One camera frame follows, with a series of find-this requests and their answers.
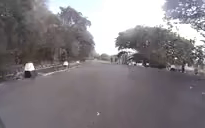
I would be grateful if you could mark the pale kerb strip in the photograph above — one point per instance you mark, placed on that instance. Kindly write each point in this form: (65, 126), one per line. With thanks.
(56, 70)

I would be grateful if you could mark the person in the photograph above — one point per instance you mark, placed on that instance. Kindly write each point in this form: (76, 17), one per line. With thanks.
(183, 68)

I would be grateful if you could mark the overhanging tree branches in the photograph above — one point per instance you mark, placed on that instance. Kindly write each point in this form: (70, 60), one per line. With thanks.
(193, 15)

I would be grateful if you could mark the grey asphalt road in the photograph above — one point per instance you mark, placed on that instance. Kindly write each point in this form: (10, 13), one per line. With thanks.
(103, 90)

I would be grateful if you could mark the row of trees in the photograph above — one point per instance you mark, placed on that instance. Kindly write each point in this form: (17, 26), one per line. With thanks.
(30, 33)

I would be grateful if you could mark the large spreading tree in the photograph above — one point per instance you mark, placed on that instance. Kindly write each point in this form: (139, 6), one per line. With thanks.
(153, 45)

